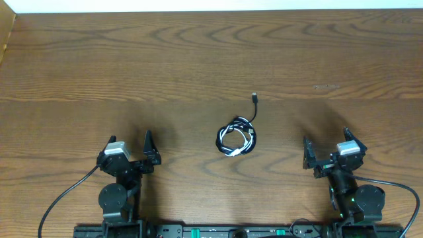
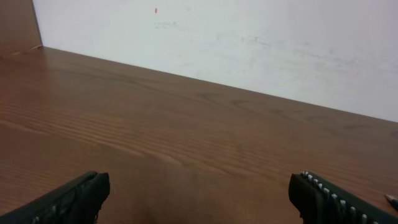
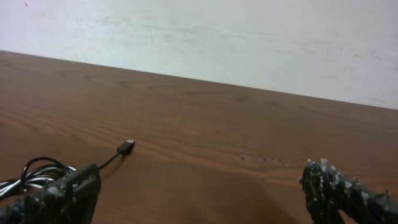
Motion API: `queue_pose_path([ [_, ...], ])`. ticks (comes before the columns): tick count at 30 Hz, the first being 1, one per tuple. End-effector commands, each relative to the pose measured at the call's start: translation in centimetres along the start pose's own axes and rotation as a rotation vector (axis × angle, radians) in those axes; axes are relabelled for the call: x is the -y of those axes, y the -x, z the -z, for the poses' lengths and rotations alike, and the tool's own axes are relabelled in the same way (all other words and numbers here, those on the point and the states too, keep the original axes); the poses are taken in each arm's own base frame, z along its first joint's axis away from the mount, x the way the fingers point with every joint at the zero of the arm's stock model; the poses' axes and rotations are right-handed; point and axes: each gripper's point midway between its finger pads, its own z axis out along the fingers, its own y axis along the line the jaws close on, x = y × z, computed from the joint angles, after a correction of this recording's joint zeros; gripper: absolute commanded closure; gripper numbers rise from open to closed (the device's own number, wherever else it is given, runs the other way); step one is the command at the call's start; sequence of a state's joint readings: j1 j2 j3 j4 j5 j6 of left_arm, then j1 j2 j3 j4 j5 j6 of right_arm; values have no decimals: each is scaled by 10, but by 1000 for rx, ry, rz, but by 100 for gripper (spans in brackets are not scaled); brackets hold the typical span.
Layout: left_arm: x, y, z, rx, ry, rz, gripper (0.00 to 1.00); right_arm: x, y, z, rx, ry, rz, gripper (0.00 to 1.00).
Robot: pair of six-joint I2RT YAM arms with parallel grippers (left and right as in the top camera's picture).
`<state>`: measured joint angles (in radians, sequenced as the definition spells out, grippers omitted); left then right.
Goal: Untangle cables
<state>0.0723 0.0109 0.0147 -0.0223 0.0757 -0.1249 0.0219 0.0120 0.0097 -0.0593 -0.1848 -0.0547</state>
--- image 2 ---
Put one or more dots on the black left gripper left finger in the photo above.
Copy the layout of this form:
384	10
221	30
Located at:
77	202

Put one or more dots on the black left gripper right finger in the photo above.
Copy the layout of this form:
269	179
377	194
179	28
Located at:
320	201

